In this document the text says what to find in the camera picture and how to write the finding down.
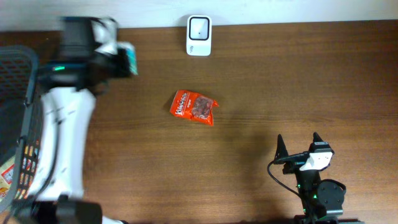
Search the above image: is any green tissue pack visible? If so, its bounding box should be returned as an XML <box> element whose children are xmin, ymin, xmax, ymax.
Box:
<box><xmin>118</xmin><ymin>42</ymin><xmax>138</xmax><ymax>76</ymax></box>

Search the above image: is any red snack bag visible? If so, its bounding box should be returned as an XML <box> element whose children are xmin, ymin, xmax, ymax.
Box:
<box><xmin>169</xmin><ymin>90</ymin><xmax>219</xmax><ymax>126</ymax></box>

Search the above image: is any beige wet wipes pack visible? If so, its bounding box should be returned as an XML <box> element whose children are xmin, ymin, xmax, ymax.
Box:
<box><xmin>0</xmin><ymin>156</ymin><xmax>15</xmax><ymax>201</ymax></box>

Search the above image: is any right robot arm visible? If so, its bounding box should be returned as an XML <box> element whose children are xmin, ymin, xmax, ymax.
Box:
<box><xmin>267</xmin><ymin>132</ymin><xmax>361</xmax><ymax>224</ymax></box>

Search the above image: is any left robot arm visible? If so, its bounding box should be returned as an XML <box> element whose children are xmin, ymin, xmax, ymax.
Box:
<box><xmin>1</xmin><ymin>16</ymin><xmax>135</xmax><ymax>223</ymax></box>

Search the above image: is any grey plastic mesh basket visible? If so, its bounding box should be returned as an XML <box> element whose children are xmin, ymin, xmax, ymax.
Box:
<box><xmin>1</xmin><ymin>45</ymin><xmax>42</xmax><ymax>212</ymax></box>

